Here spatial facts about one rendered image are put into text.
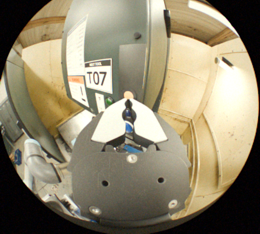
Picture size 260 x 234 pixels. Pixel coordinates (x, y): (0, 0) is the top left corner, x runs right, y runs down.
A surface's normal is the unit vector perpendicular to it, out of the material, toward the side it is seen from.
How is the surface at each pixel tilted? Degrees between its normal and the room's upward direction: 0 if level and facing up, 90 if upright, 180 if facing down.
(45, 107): 90
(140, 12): 90
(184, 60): 90
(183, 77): 90
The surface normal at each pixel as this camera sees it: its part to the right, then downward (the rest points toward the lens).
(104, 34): -0.48, 0.44
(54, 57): 0.88, 0.29
